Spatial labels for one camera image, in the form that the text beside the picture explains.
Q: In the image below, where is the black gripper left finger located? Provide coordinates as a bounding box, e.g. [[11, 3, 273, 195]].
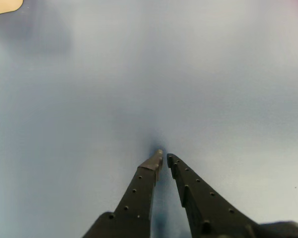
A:
[[82, 149, 164, 238]]

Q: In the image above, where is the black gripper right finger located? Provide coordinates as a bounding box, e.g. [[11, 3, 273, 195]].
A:
[[166, 153, 264, 238]]

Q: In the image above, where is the beige square box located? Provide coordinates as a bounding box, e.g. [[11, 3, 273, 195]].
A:
[[0, 0, 24, 17]]

